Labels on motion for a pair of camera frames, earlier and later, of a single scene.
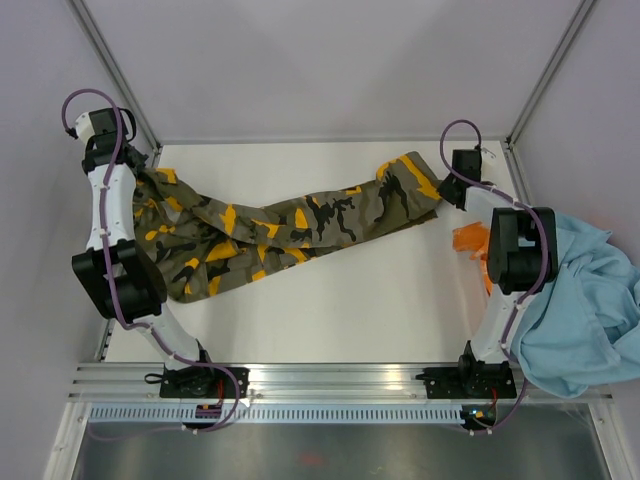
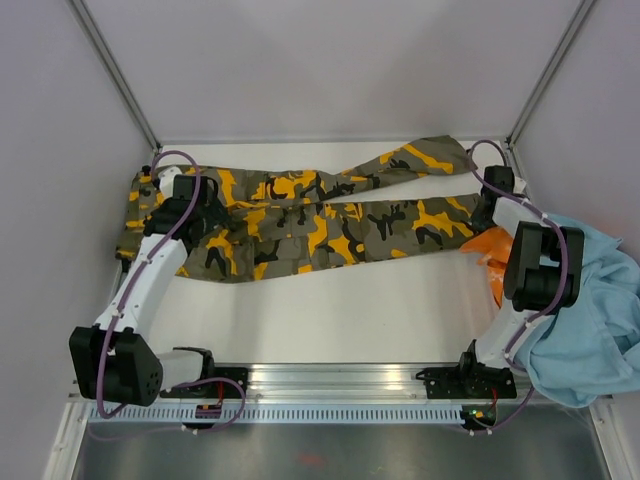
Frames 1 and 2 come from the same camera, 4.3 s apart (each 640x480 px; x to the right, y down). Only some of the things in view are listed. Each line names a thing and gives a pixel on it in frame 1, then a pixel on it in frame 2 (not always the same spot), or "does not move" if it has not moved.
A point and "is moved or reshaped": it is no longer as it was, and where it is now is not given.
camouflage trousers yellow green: (199, 241) is moved or reshaped
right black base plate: (484, 380) does not move
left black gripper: (142, 160) to (214, 214)
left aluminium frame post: (103, 51) does not move
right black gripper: (444, 188) to (478, 222)
